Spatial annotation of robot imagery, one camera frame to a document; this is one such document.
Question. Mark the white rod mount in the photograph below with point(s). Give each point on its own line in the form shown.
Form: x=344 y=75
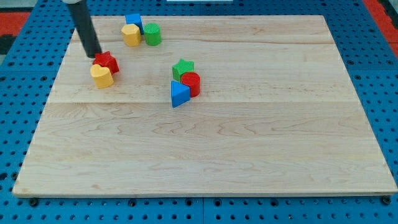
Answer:
x=71 y=1

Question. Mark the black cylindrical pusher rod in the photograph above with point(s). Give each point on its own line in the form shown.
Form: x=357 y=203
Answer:
x=84 y=26

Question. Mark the red star block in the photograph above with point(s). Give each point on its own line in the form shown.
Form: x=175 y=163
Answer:
x=105 y=59

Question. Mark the yellow heart block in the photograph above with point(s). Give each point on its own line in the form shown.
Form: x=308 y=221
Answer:
x=101 y=75

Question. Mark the green star block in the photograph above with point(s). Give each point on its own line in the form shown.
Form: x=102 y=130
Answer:
x=183 y=66

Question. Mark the blue cube block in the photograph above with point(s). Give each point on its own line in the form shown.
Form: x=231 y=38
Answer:
x=136 y=20

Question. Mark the yellow hexagon block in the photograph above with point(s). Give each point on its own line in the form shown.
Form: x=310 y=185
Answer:
x=131 y=35

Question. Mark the green cylinder block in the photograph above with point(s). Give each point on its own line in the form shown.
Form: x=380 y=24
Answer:
x=152 y=33

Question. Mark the blue triangle block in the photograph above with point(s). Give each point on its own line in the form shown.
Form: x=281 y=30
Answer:
x=180 y=93

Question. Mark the red cylinder block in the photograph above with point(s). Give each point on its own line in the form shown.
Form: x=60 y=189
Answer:
x=193 y=81

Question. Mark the wooden board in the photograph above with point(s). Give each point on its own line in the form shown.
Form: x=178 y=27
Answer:
x=277 y=116

